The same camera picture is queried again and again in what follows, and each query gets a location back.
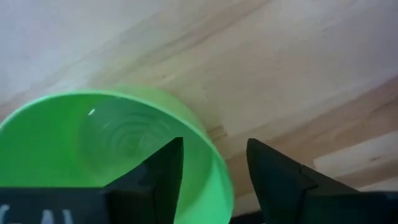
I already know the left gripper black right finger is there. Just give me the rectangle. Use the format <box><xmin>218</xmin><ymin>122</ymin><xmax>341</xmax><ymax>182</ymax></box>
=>
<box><xmin>246</xmin><ymin>138</ymin><xmax>398</xmax><ymax>224</ymax></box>

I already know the green plastic mini bowl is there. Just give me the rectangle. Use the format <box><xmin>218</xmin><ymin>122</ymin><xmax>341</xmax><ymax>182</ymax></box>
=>
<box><xmin>0</xmin><ymin>83</ymin><xmax>234</xmax><ymax>224</ymax></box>

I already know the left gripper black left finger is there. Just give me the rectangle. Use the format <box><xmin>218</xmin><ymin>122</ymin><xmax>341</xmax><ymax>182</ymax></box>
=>
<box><xmin>0</xmin><ymin>136</ymin><xmax>185</xmax><ymax>224</ymax></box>

